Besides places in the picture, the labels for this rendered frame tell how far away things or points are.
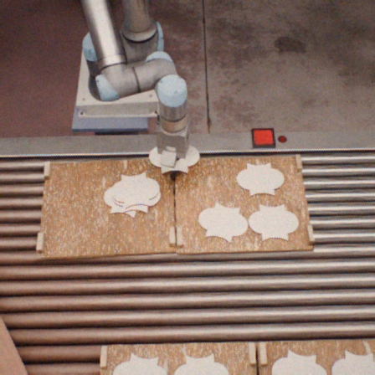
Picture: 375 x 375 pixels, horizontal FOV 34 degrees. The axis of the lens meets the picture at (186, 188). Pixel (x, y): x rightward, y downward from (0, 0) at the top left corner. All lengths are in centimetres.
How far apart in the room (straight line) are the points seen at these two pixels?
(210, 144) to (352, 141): 48
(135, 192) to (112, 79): 40
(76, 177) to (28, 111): 156
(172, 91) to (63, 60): 221
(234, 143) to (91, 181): 50
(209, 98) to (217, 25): 62
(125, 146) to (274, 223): 58
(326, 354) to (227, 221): 48
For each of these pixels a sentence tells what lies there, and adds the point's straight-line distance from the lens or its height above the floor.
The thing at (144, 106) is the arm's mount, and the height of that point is 92.
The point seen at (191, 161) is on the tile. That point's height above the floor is 107.
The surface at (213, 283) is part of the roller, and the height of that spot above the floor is 92.
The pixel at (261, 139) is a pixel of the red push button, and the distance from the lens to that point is 210.
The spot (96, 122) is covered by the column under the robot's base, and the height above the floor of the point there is 87.
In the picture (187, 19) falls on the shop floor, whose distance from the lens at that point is 398.
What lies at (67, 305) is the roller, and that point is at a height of 91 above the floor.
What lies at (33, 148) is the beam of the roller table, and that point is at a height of 91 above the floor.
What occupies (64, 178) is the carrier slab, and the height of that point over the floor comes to 94.
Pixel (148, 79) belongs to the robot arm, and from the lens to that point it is 170.
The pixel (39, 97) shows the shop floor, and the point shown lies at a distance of 360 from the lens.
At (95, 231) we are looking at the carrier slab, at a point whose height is 94.
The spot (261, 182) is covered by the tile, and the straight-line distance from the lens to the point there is 197.
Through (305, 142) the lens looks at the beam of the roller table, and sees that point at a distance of 213.
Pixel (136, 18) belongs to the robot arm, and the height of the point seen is 127.
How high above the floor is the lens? 254
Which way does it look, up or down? 55 degrees down
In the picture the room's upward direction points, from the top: straight up
